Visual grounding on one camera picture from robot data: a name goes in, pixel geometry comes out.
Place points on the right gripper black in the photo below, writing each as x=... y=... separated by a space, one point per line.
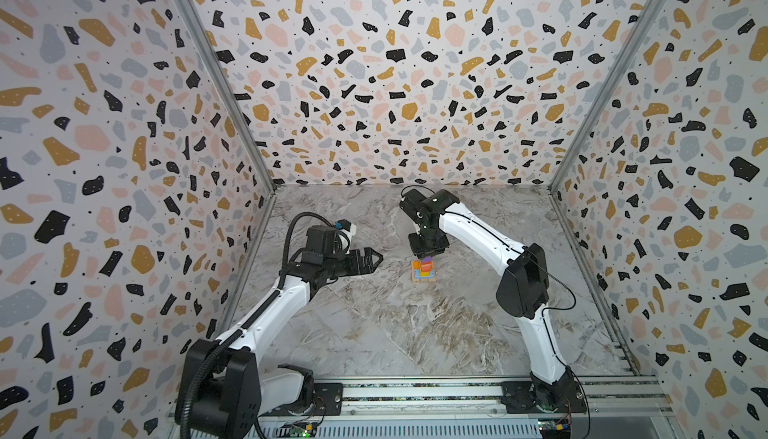
x=428 y=243

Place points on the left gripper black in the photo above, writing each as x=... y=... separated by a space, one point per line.
x=366 y=267

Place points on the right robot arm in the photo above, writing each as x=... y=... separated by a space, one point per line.
x=522 y=291

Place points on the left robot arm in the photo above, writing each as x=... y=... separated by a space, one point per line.
x=222 y=391

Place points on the left electronics board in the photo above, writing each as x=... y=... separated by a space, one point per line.
x=301 y=429

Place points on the electronics board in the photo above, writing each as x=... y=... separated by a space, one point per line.
x=301 y=429
x=554 y=429

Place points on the right electronics board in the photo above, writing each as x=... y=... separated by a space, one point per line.
x=554 y=429

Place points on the left corner aluminium profile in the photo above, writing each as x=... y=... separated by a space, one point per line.
x=207 y=54

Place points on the corner aluminium profile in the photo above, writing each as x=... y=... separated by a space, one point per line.
x=207 y=54
x=622 y=63

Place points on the right corner aluminium profile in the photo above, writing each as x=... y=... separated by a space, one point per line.
x=622 y=63

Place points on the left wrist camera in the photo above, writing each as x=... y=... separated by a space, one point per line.
x=347 y=227

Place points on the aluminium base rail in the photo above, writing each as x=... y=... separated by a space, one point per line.
x=479 y=407

